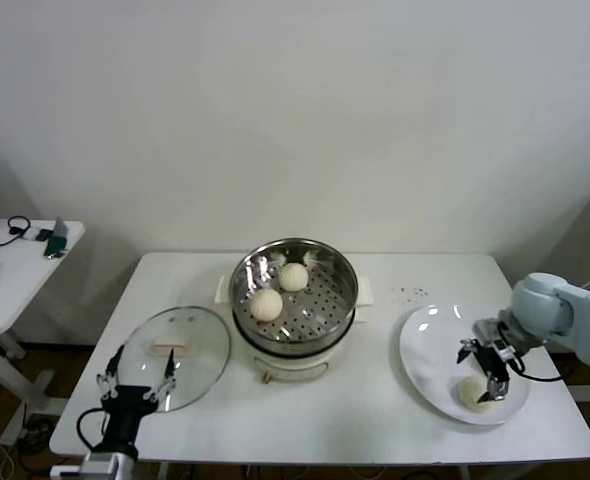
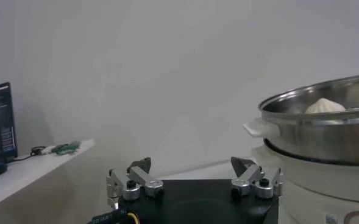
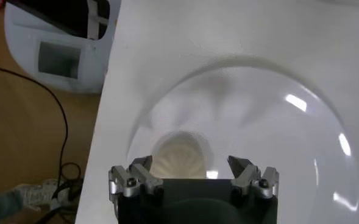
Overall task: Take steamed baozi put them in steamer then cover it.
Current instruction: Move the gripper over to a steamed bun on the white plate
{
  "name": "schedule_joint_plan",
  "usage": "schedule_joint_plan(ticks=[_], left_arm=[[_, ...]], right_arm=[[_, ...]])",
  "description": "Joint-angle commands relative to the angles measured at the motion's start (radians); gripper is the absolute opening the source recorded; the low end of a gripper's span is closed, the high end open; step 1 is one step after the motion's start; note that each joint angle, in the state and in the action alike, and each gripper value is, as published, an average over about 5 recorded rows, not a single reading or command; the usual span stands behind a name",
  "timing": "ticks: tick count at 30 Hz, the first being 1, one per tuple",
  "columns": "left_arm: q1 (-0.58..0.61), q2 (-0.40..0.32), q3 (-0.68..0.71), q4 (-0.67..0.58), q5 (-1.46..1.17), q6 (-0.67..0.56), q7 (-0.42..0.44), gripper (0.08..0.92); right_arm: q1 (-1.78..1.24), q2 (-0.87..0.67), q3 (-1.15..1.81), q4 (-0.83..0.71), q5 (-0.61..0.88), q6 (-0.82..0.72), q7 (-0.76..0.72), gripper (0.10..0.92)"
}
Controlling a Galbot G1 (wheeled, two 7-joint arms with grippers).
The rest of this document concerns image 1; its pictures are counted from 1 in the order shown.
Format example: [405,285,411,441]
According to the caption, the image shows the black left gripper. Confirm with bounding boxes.
[96,343,178,452]

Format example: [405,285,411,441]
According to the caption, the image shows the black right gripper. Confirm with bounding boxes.
[455,338,512,405]

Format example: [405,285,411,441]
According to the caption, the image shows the white steamed baozi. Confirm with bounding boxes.
[278,263,310,293]
[457,377,496,412]
[249,289,284,322]

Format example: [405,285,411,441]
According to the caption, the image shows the round glass pot lid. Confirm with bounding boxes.
[116,305,232,414]

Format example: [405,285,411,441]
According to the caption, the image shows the perforated steel steamer basket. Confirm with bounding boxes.
[216,238,377,357]

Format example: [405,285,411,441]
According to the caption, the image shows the white round plate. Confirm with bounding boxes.
[399,303,532,427]

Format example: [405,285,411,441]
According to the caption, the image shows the scattered dark crumbs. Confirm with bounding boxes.
[392,284,429,304]

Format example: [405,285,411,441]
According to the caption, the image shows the floor power strip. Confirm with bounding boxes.
[22,413,59,454]

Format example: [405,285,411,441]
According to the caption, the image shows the white electric cooking pot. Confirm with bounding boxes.
[232,299,372,387]

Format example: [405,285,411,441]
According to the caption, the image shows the white side table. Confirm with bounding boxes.
[0,218,87,446]

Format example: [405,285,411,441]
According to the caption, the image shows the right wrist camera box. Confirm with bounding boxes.
[472,318,506,346]

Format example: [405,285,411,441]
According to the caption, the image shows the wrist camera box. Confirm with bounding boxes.
[472,318,506,346]
[49,452,116,479]

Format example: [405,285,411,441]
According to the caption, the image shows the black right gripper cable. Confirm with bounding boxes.
[507,349,564,384]

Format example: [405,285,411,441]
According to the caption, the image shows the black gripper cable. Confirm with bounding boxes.
[507,349,564,384]
[76,406,110,452]

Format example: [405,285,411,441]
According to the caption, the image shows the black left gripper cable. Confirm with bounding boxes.
[76,406,110,452]

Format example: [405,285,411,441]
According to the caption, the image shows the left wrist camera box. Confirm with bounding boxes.
[49,452,116,479]

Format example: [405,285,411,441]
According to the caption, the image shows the black looped cable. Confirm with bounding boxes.
[0,214,32,249]

